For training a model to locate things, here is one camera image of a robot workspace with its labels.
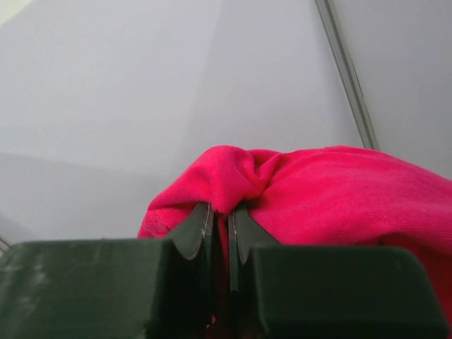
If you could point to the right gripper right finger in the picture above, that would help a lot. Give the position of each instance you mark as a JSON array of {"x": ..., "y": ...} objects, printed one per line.
[{"x": 283, "y": 291}]

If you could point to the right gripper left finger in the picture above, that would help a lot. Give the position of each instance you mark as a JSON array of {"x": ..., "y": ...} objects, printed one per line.
[{"x": 112, "y": 288}]

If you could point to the magenta t shirt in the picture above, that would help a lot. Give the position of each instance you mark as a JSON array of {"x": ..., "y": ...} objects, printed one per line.
[{"x": 326, "y": 196}]

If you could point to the right aluminium frame post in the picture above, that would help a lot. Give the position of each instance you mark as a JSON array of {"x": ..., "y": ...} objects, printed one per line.
[{"x": 348, "y": 75}]

